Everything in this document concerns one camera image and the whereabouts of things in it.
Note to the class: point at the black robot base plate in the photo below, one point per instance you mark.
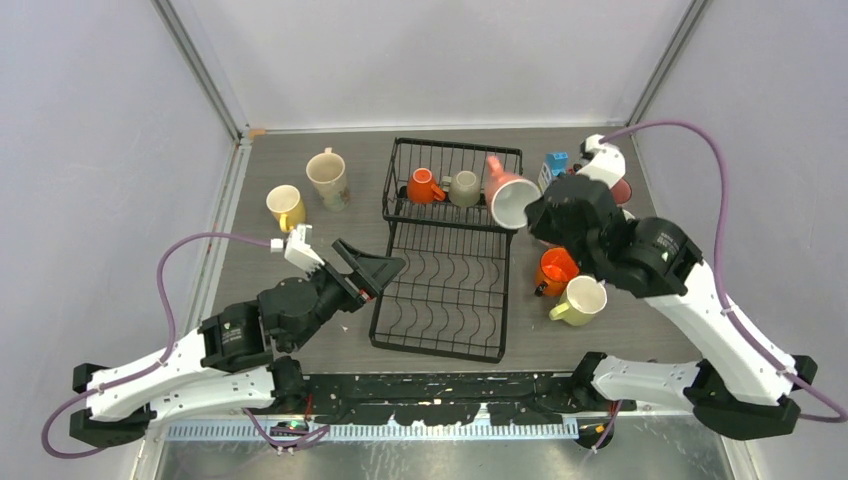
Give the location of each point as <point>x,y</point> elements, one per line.
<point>511,398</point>

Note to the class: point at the orange mug front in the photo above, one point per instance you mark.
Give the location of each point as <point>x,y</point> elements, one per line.
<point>555,270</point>

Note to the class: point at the salmon pink mug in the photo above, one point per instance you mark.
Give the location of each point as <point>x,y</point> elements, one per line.
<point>507,195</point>

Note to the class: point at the orange mug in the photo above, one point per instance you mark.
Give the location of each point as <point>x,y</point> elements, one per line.
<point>422,187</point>
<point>555,270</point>

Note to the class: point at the black wire dish rack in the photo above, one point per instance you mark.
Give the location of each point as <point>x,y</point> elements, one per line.
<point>451,298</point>

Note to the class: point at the cream floral tall mug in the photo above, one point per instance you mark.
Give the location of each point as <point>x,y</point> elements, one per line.
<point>327,172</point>

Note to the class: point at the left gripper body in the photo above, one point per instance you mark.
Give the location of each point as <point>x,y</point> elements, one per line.
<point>340,293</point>

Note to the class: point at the yellow mug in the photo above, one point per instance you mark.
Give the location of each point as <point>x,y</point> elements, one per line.
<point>287,206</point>

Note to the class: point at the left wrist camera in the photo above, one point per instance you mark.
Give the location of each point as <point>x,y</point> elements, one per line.
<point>297,250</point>

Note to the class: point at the pink round mug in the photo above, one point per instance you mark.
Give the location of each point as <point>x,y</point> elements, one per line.
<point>621,192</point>

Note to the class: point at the toy block building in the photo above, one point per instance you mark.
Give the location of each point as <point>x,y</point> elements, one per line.
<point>554,165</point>

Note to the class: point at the grey mug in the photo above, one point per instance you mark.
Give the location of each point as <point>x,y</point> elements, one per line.
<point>463,189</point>

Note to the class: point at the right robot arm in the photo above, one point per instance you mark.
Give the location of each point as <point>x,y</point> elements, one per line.
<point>740,388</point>

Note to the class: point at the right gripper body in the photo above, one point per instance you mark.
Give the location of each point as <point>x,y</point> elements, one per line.
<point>542,225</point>

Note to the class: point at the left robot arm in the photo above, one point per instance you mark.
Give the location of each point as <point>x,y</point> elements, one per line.
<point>238,358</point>

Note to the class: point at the light green mug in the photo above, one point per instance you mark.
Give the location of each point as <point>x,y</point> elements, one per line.
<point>583,298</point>

